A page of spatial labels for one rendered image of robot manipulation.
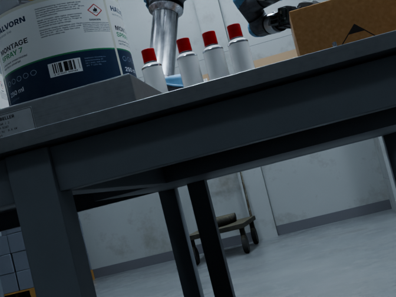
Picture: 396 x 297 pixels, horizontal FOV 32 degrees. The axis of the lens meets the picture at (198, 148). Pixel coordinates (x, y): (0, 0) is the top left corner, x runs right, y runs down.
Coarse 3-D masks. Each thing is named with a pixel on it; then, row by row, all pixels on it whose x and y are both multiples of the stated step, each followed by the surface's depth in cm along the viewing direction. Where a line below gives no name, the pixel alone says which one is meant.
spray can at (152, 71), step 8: (152, 48) 170; (144, 56) 170; (152, 56) 169; (144, 64) 171; (152, 64) 168; (160, 64) 170; (144, 72) 169; (152, 72) 168; (160, 72) 169; (144, 80) 170; (152, 80) 168; (160, 80) 168; (160, 88) 168
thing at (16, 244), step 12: (0, 240) 832; (12, 240) 829; (84, 240) 883; (0, 252) 832; (12, 252) 829; (24, 252) 826; (0, 264) 831; (12, 264) 829; (24, 264) 826; (0, 276) 831; (12, 276) 828; (24, 276) 825; (12, 288) 828; (24, 288) 825
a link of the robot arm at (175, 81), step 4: (172, 76) 201; (176, 76) 200; (180, 76) 200; (168, 80) 202; (172, 80) 201; (176, 80) 200; (180, 80) 200; (168, 84) 202; (172, 84) 200; (176, 84) 200; (180, 84) 199; (168, 88) 202; (172, 88) 201; (176, 88) 200
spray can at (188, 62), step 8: (184, 40) 168; (184, 48) 168; (184, 56) 166; (192, 56) 167; (184, 64) 167; (192, 64) 166; (184, 72) 167; (192, 72) 166; (200, 72) 168; (184, 80) 167; (192, 80) 166; (200, 80) 167
